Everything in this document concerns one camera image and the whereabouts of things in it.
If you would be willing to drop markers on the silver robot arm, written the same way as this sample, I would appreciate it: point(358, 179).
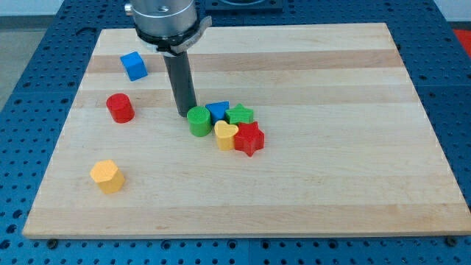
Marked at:
point(156, 20)

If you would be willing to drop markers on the yellow heart block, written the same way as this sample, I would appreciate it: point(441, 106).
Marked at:
point(225, 135)

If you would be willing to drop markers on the red star block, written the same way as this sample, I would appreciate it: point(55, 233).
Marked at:
point(249, 138)

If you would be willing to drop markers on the green star block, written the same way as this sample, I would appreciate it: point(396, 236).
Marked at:
point(239, 114)

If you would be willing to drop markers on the blue triangle block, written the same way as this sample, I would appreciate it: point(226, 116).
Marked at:
point(217, 111)

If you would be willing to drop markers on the green cylinder block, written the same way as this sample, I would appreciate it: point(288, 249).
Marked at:
point(199, 121)

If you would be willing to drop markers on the wooden board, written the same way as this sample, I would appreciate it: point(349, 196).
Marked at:
point(349, 150)

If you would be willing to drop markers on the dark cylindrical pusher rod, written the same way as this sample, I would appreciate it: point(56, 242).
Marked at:
point(179, 71)

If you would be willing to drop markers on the red cylinder block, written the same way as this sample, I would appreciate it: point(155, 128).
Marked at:
point(120, 108)

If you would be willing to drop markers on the blue cube block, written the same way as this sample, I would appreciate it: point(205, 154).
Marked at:
point(134, 66)

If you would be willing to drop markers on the yellow hexagon block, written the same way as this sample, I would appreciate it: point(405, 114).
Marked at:
point(107, 175)

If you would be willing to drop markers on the grey clamp bracket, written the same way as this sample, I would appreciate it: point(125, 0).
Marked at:
point(180, 43)

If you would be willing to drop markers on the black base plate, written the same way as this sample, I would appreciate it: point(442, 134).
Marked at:
point(243, 5)

